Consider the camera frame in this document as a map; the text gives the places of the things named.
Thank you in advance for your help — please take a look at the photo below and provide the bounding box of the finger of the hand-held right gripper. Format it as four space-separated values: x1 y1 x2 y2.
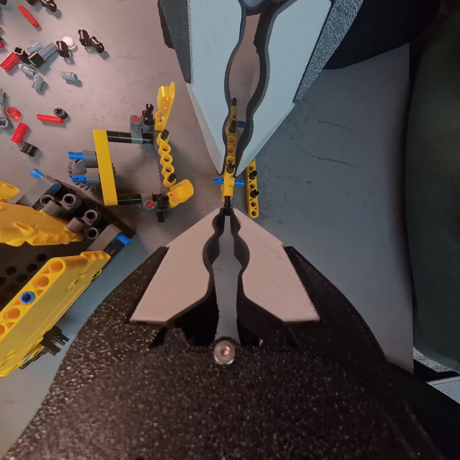
186 0 247 175
235 0 332 177

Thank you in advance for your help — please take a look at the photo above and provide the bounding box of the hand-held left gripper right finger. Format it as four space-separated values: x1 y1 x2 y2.
230 208 321 323

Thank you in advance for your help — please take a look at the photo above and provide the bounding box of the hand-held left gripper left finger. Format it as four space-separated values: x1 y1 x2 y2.
129 208 223 323

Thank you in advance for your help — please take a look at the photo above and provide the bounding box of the yellow lego panel with pins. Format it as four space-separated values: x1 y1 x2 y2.
214 97 247 207

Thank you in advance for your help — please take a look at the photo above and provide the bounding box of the yellow lego beam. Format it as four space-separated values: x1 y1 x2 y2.
245 158 259 219

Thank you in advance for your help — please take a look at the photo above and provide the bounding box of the lego axle and gear assembly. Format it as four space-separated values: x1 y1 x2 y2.
68 82 195 223

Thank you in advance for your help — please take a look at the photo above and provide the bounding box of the yellow lego robot body model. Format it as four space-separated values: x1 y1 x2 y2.
0 169 135 378

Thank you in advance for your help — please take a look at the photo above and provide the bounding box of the pile of small lego pins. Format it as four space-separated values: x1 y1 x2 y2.
0 0 108 156

